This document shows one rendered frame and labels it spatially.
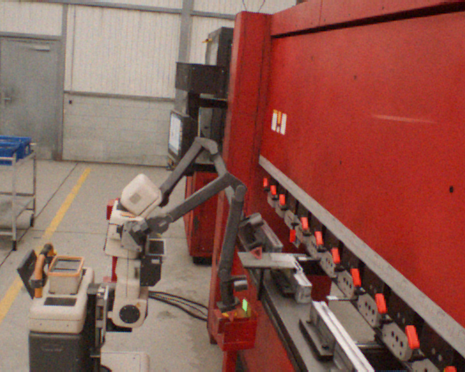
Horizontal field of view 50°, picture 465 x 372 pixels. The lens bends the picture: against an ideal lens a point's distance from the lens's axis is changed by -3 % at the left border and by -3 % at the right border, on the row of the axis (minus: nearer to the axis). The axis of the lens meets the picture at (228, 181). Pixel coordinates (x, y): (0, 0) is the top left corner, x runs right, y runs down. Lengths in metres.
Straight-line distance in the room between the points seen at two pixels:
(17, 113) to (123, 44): 2.28
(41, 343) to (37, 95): 7.53
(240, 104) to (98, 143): 6.57
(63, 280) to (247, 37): 1.83
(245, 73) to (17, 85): 6.93
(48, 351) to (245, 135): 1.77
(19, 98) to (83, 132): 1.29
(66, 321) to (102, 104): 7.40
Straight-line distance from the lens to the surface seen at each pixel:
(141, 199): 2.41
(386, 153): 1.69
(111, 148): 9.70
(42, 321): 2.50
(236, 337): 2.46
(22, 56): 9.79
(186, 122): 3.41
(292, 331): 2.27
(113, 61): 9.55
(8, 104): 9.89
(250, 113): 3.35
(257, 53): 3.34
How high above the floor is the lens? 1.94
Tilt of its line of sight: 12 degrees down
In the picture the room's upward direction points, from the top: 6 degrees clockwise
